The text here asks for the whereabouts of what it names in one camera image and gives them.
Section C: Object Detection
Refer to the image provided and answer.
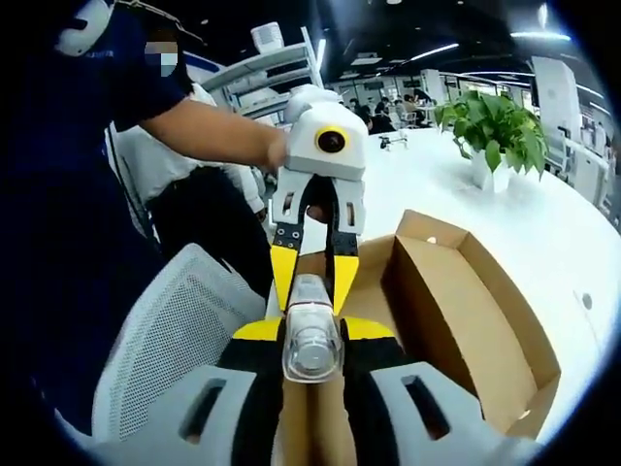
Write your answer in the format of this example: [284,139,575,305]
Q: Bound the green potted plant white pot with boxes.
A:
[433,89,550,194]

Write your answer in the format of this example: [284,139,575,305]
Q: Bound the white worn device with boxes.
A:
[54,0,116,58]

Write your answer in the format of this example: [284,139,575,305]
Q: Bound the brown cardboard shoe box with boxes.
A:
[264,208,563,466]

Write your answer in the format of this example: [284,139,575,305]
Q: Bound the person's left hand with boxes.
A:
[261,128,292,173]

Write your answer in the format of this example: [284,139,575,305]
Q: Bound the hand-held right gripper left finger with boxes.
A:
[90,317,285,466]

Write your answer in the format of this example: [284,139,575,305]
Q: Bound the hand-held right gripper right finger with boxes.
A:
[340,315,545,466]

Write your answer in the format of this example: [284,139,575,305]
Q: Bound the white shelving rack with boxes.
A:
[201,21,332,118]

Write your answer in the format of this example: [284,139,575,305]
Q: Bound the person's dark blue clothing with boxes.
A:
[0,0,196,438]

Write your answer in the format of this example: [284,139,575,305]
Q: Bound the small grey table gadget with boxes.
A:
[377,130,409,153]

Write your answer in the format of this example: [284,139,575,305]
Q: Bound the clear white pump bottle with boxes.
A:
[280,273,346,384]

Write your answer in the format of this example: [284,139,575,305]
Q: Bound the grey mesh office chair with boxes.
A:
[91,242,281,444]

